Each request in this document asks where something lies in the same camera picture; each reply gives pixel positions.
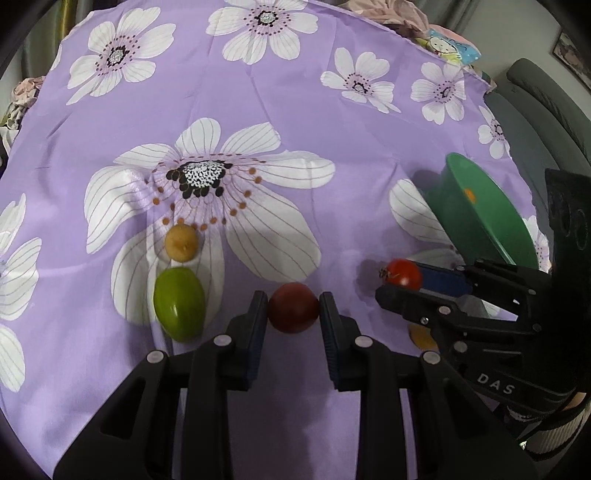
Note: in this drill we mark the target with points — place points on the small yellow fruit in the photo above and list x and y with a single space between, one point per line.
182 243

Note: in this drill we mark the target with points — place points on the patterned cloth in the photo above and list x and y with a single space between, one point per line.
23 92

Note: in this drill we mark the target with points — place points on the pink crumpled cloth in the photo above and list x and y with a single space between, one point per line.
397 16

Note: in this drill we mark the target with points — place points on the red cherry tomato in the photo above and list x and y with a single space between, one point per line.
406 273

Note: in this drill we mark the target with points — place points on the orange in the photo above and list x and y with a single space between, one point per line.
470 195

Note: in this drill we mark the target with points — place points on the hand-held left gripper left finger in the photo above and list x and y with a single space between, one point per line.
258 341

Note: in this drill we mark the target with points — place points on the grey sofa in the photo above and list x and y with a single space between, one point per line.
545 120

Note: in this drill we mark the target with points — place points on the purple floral cloth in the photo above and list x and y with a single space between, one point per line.
323 115

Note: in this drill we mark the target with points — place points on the green bowl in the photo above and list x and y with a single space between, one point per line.
489 217

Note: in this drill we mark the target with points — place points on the framed wall picture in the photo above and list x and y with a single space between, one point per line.
572 50

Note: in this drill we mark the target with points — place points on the green fruit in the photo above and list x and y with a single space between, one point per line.
179 304

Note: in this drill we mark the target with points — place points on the dark red tomato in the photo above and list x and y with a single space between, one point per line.
294 308

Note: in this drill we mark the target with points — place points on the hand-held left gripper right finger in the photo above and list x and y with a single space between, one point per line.
328 341

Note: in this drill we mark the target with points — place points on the yellow-orange fruit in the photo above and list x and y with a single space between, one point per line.
422 339

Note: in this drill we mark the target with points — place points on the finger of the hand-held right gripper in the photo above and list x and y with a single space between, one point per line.
443 281
406 302

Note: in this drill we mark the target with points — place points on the blue cartoon plush bag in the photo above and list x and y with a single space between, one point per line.
448 46

